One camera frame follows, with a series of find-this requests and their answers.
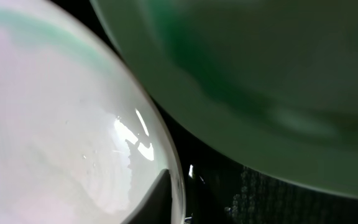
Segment black round tray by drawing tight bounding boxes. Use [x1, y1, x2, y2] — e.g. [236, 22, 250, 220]
[58, 1, 358, 223]

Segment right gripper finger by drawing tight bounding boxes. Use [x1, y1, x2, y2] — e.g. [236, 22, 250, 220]
[122, 169, 172, 224]

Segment white plate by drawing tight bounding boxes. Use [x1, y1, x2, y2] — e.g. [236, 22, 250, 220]
[92, 0, 358, 198]
[0, 0, 186, 224]

